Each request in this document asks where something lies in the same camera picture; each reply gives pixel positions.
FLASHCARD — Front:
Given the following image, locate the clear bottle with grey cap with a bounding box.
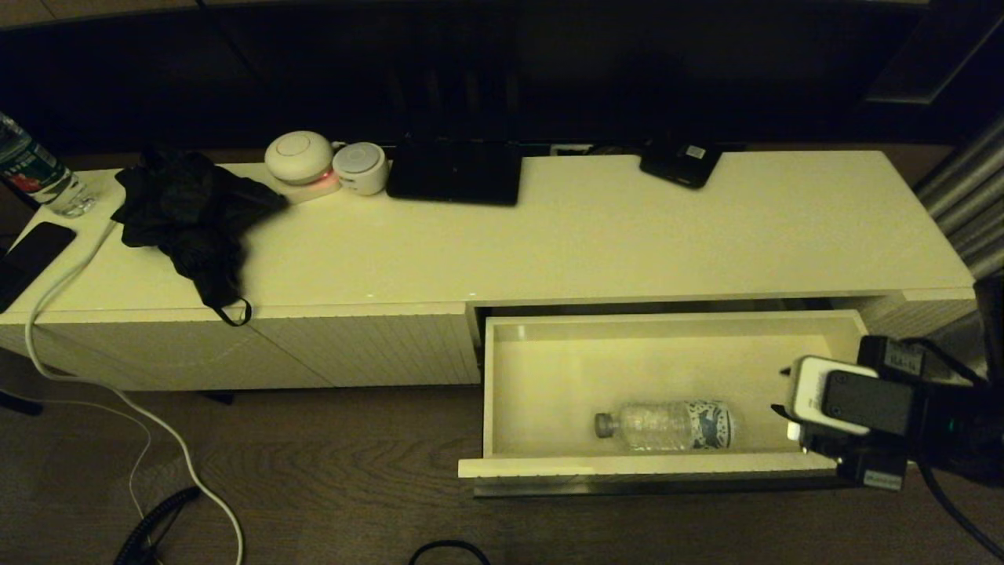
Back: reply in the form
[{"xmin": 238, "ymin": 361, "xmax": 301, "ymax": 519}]
[{"xmin": 594, "ymin": 399, "xmax": 738, "ymax": 454}]

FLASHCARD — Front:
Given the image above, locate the white drawer with dark handle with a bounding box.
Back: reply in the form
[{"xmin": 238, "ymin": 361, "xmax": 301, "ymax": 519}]
[{"xmin": 457, "ymin": 308, "xmax": 911, "ymax": 499}]

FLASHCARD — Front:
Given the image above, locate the white low cabinet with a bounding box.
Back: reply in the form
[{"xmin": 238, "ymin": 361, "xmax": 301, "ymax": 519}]
[{"xmin": 0, "ymin": 149, "xmax": 980, "ymax": 417}]

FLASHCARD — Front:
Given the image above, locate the small black device with sticker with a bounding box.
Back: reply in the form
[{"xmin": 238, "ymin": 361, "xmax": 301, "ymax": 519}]
[{"xmin": 639, "ymin": 141, "xmax": 724, "ymax": 190}]

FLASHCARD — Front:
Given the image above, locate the grey curtain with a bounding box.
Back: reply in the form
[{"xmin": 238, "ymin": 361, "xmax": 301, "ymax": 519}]
[{"xmin": 914, "ymin": 110, "xmax": 1004, "ymax": 370}]

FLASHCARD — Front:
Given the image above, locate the white ribbed cabinet front panel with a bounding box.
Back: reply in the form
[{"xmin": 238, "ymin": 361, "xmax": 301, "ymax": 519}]
[
  {"xmin": 0, "ymin": 308, "xmax": 334, "ymax": 392},
  {"xmin": 251, "ymin": 302, "xmax": 482, "ymax": 389}
]

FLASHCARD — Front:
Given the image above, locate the black rectangular set-top box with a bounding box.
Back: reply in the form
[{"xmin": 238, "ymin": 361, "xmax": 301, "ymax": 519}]
[{"xmin": 386, "ymin": 135, "xmax": 523, "ymax": 207}]

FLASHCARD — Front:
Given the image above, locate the large black television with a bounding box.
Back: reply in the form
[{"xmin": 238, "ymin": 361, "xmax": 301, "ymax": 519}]
[{"xmin": 0, "ymin": 6, "xmax": 930, "ymax": 151}]

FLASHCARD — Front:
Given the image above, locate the white cylindrical speaker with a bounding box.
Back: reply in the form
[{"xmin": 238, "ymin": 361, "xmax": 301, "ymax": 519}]
[{"xmin": 332, "ymin": 142, "xmax": 390, "ymax": 196}]

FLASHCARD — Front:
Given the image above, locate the white power strip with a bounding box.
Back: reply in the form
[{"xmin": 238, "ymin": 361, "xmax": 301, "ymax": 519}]
[{"xmin": 271, "ymin": 169, "xmax": 344, "ymax": 206}]

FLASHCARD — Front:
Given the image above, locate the white dome-shaped device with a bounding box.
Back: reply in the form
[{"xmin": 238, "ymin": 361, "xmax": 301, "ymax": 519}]
[{"xmin": 264, "ymin": 130, "xmax": 335, "ymax": 186}]

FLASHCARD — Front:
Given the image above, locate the black smartphone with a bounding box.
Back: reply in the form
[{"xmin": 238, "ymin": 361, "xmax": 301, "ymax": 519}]
[{"xmin": 0, "ymin": 222, "xmax": 78, "ymax": 313}]

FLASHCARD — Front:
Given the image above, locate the water bottle with red label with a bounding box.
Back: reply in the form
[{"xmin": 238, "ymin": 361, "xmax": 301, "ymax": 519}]
[{"xmin": 0, "ymin": 110, "xmax": 97, "ymax": 218}]

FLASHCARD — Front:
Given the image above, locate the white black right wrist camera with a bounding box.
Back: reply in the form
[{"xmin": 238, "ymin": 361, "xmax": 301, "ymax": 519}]
[{"xmin": 787, "ymin": 355, "xmax": 917, "ymax": 438}]

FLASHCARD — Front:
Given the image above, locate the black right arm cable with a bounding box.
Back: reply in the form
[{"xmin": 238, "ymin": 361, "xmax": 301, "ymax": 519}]
[{"xmin": 902, "ymin": 337, "xmax": 1004, "ymax": 562}]

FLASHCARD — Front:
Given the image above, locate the black rectangular frame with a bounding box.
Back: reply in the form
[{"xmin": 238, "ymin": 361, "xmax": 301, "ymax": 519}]
[{"xmin": 859, "ymin": 0, "xmax": 1004, "ymax": 107}]

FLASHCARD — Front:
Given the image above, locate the black floor cable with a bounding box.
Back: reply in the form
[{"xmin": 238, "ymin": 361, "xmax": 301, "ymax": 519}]
[{"xmin": 408, "ymin": 539, "xmax": 491, "ymax": 565}]

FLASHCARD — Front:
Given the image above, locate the thin white cable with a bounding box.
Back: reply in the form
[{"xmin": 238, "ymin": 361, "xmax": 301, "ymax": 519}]
[{"xmin": 43, "ymin": 396, "xmax": 154, "ymax": 520}]

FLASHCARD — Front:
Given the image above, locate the black coiled cable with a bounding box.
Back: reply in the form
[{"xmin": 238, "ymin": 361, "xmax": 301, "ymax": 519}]
[{"xmin": 114, "ymin": 485, "xmax": 203, "ymax": 565}]

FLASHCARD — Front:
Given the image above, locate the thick white cable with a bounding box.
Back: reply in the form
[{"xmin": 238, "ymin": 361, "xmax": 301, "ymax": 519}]
[{"xmin": 25, "ymin": 218, "xmax": 246, "ymax": 565}]

